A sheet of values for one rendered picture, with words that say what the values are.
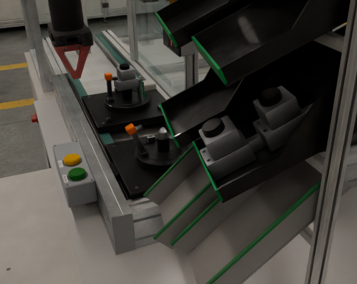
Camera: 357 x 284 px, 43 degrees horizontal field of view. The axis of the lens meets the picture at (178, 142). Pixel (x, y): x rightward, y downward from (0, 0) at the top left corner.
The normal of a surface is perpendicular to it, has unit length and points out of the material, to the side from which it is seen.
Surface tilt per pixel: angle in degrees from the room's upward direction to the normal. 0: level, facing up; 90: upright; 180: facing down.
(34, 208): 0
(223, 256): 45
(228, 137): 90
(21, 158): 0
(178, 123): 25
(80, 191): 90
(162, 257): 0
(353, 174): 90
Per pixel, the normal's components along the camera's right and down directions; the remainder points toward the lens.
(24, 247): -0.02, -0.87
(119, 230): 0.37, 0.45
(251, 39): -0.43, -0.74
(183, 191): -0.71, -0.54
